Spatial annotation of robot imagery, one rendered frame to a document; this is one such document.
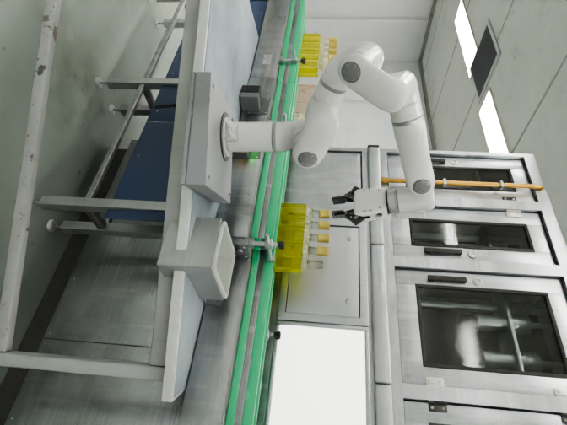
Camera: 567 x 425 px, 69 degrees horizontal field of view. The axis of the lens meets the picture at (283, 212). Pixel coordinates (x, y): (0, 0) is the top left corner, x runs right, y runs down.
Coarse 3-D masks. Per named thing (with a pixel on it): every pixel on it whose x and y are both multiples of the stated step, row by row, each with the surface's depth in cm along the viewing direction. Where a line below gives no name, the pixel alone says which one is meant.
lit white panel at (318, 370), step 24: (288, 336) 149; (312, 336) 148; (336, 336) 148; (360, 336) 147; (288, 360) 144; (312, 360) 143; (336, 360) 143; (360, 360) 142; (288, 384) 139; (312, 384) 139; (336, 384) 138; (360, 384) 138; (288, 408) 135; (312, 408) 134; (336, 408) 134; (360, 408) 133
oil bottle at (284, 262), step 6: (276, 252) 152; (276, 258) 151; (282, 258) 151; (288, 258) 150; (294, 258) 150; (300, 258) 150; (306, 258) 150; (276, 264) 149; (282, 264) 149; (288, 264) 149; (294, 264) 149; (300, 264) 149; (306, 264) 149; (276, 270) 152; (282, 270) 152; (288, 270) 151; (294, 270) 151; (300, 270) 150; (306, 270) 151
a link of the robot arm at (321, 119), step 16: (320, 96) 117; (336, 96) 116; (320, 112) 113; (336, 112) 116; (304, 128) 116; (320, 128) 114; (336, 128) 115; (304, 144) 119; (320, 144) 118; (304, 160) 122; (320, 160) 123
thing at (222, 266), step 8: (224, 224) 124; (224, 232) 129; (224, 240) 133; (216, 248) 118; (224, 248) 137; (232, 248) 137; (216, 256) 117; (224, 256) 140; (232, 256) 140; (216, 264) 139; (224, 264) 139; (232, 264) 139; (216, 272) 117; (224, 272) 137; (232, 272) 138; (216, 280) 120; (224, 280) 135; (224, 288) 134; (224, 296) 129
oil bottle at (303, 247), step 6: (282, 240) 155; (288, 240) 155; (294, 240) 155; (300, 240) 155; (288, 246) 153; (294, 246) 153; (300, 246) 153; (306, 246) 153; (282, 252) 153; (288, 252) 153; (294, 252) 152; (300, 252) 152; (306, 252) 152
